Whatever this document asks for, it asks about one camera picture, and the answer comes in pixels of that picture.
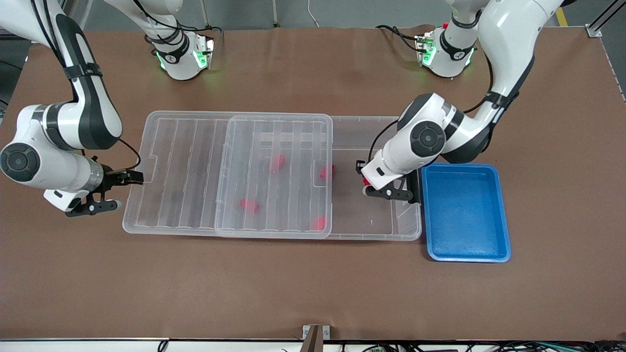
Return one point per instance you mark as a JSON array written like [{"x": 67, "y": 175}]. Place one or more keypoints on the clear ribbed plastic lid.
[{"x": 176, "y": 171}]

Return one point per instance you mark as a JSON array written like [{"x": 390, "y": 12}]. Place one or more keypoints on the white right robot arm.
[{"x": 49, "y": 168}]

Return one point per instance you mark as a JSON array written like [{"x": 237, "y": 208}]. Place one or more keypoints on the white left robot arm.
[{"x": 508, "y": 39}]

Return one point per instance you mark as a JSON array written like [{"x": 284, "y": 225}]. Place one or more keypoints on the black box latch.
[{"x": 415, "y": 188}]

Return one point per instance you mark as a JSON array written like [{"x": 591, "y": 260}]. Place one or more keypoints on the clear plastic storage box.
[{"x": 362, "y": 220}]

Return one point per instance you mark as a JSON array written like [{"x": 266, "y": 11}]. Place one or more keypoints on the blue plastic tray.
[{"x": 464, "y": 220}]

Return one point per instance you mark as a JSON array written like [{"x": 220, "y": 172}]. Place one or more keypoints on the brown table mat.
[{"x": 98, "y": 283}]

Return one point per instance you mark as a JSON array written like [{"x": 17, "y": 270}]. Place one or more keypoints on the silver metal bracket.
[{"x": 326, "y": 332}]

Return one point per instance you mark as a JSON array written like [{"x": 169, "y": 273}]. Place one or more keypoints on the grey metal post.
[
  {"x": 203, "y": 14},
  {"x": 275, "y": 14}
]

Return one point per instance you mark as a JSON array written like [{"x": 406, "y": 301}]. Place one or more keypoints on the aluminium frame profile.
[{"x": 594, "y": 32}]

